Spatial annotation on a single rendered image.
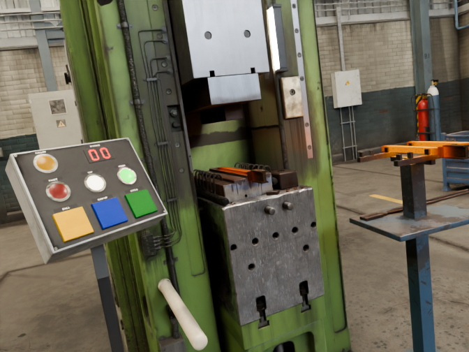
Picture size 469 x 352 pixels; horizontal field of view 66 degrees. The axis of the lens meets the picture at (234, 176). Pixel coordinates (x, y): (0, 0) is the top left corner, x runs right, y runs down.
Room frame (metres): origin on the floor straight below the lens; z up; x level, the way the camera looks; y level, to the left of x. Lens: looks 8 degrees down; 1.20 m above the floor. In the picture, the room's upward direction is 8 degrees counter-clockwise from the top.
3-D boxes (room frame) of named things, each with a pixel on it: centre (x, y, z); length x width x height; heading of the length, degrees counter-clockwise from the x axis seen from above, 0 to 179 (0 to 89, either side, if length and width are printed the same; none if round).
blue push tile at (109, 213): (0.96, 0.35, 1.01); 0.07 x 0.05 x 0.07; 137
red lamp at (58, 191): (0.92, 0.45, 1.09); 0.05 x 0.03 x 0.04; 112
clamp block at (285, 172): (1.46, -0.19, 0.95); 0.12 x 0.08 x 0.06; 22
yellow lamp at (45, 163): (0.95, 0.48, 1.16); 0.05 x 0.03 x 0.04; 112
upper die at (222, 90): (1.53, 0.03, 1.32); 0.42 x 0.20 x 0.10; 22
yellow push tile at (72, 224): (0.89, 0.42, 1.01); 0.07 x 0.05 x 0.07; 137
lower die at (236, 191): (1.53, 0.03, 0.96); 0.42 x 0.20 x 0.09; 22
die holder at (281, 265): (1.56, -0.01, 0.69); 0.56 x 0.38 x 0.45; 22
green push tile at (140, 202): (1.03, 0.28, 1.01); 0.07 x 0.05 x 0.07; 137
